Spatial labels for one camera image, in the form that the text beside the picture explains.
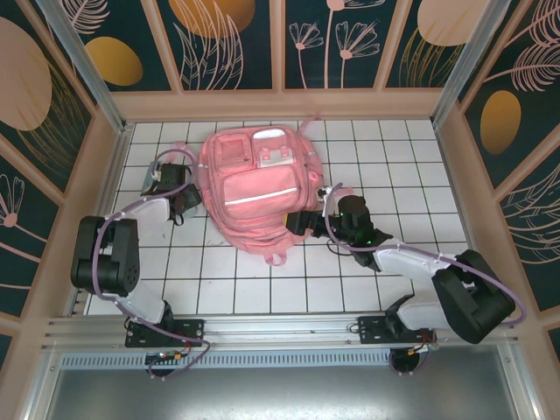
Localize pink backpack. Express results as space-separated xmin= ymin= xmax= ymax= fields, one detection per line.
xmin=172 ymin=113 xmax=354 ymax=267

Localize wall panel pink leaf outlines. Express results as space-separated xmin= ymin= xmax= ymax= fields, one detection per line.
xmin=498 ymin=152 xmax=560 ymax=314

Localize slotted grey cable tray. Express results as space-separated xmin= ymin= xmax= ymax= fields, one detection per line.
xmin=56 ymin=353 xmax=508 ymax=373

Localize wall panel flower outline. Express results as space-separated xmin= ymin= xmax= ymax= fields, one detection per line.
xmin=0 ymin=152 xmax=60 ymax=320

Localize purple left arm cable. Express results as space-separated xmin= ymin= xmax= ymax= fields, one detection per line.
xmin=94 ymin=148 xmax=211 ymax=382

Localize wall panel pink flowers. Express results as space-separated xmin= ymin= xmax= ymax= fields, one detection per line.
xmin=283 ymin=0 xmax=382 ymax=91

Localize wall panel beige circle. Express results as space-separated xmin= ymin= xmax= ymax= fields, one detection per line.
xmin=383 ymin=0 xmax=487 ymax=90

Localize wall panel gold circle leaves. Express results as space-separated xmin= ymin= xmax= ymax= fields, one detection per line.
xmin=156 ymin=0 xmax=275 ymax=92

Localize wall panel beige disc gold lines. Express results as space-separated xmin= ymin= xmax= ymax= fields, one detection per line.
xmin=0 ymin=0 xmax=95 ymax=193

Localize aluminium side rail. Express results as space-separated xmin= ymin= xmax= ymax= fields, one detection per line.
xmin=435 ymin=124 xmax=495 ymax=310
xmin=65 ymin=124 xmax=132 ymax=317

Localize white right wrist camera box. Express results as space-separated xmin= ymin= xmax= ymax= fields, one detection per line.
xmin=318 ymin=185 xmax=340 ymax=209

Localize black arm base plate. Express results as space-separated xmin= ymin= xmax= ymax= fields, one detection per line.
xmin=357 ymin=314 xmax=438 ymax=347
xmin=125 ymin=318 xmax=206 ymax=349

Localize wall panel gold oval feathers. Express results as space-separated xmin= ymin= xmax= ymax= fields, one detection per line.
xmin=457 ymin=0 xmax=560 ymax=189

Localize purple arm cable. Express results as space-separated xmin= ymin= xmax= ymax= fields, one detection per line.
xmin=94 ymin=148 xmax=211 ymax=382
xmin=321 ymin=185 xmax=529 ymax=377

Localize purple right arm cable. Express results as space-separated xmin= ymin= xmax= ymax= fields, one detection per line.
xmin=321 ymin=185 xmax=529 ymax=377

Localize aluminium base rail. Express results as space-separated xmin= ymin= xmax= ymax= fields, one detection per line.
xmin=41 ymin=310 xmax=520 ymax=351

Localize grey metal sheet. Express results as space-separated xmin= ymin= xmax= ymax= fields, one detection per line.
xmin=43 ymin=367 xmax=526 ymax=420

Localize aluminium frame post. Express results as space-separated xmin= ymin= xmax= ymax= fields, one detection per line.
xmin=430 ymin=0 xmax=513 ymax=128
xmin=37 ymin=0 xmax=132 ymax=135

